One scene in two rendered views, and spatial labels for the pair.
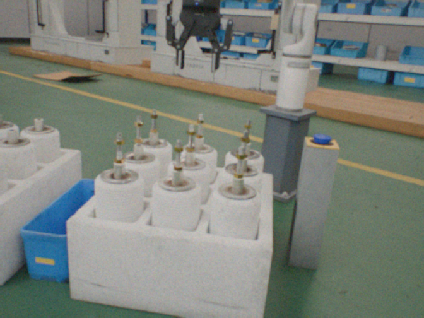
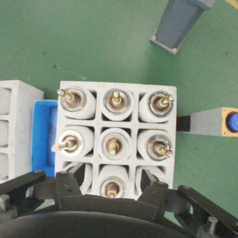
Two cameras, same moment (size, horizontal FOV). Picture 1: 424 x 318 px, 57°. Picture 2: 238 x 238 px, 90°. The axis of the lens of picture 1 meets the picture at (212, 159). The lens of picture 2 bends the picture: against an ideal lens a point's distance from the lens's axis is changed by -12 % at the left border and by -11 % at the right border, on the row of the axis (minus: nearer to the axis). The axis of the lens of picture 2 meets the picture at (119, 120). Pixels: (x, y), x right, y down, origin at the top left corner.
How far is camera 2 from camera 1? 0.87 m
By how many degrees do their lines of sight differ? 68
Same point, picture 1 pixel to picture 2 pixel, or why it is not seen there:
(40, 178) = (14, 141)
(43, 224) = (37, 153)
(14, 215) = (22, 169)
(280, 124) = (187, 5)
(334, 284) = (193, 142)
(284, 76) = not seen: outside the picture
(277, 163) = (174, 32)
